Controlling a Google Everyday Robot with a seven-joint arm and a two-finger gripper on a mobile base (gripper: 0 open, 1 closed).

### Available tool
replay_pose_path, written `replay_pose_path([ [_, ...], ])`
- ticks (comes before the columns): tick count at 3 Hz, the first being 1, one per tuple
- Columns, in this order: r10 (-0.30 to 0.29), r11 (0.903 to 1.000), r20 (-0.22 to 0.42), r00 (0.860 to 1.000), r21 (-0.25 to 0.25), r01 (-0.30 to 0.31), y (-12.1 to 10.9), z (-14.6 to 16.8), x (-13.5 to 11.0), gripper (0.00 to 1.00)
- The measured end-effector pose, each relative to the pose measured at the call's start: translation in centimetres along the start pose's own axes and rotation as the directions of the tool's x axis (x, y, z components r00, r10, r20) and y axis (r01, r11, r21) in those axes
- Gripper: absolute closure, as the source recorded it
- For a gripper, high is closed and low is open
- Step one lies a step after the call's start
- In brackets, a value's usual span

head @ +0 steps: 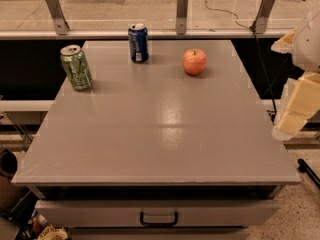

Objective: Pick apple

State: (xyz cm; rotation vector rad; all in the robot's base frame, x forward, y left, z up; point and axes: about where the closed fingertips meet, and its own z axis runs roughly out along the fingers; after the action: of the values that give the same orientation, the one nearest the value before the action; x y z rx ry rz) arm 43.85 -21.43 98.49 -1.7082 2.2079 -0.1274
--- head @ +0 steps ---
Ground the blue soda can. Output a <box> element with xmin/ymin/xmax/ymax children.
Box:
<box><xmin>128</xmin><ymin>23</ymin><xmax>149</xmax><ymax>63</ymax></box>

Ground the green soda can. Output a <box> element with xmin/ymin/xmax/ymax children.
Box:
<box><xmin>60</xmin><ymin>45</ymin><xmax>92</xmax><ymax>91</ymax></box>

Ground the middle metal railing bracket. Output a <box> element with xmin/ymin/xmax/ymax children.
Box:
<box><xmin>176</xmin><ymin>0</ymin><xmax>188</xmax><ymax>35</ymax></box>

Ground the snack bag clutter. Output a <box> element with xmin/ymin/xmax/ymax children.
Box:
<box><xmin>32</xmin><ymin>211</ymin><xmax>69</xmax><ymax>240</ymax></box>

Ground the white drawer with black handle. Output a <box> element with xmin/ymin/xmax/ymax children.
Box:
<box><xmin>36</xmin><ymin>200</ymin><xmax>279</xmax><ymax>228</ymax></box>

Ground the red apple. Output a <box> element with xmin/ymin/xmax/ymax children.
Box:
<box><xmin>182</xmin><ymin>48</ymin><xmax>207</xmax><ymax>76</ymax></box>

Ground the black floor bar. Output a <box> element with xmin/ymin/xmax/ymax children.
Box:
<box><xmin>297</xmin><ymin>158</ymin><xmax>320</xmax><ymax>189</ymax></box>

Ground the metal railing bracket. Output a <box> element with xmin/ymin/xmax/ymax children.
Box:
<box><xmin>176</xmin><ymin>0</ymin><xmax>188</xmax><ymax>35</ymax></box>
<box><xmin>250</xmin><ymin>0</ymin><xmax>275</xmax><ymax>34</ymax></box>
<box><xmin>45</xmin><ymin>0</ymin><xmax>69</xmax><ymax>35</ymax></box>

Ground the right metal railing bracket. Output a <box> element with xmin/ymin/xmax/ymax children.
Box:
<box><xmin>250</xmin><ymin>0</ymin><xmax>275</xmax><ymax>34</ymax></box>

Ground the left metal railing bracket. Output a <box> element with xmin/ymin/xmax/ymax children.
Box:
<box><xmin>45</xmin><ymin>0</ymin><xmax>69</xmax><ymax>35</ymax></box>

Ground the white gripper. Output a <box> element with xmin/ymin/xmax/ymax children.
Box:
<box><xmin>271</xmin><ymin>10</ymin><xmax>320</xmax><ymax>141</ymax></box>

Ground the black cable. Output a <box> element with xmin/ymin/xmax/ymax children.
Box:
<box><xmin>201</xmin><ymin>0</ymin><xmax>279</xmax><ymax>115</ymax></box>

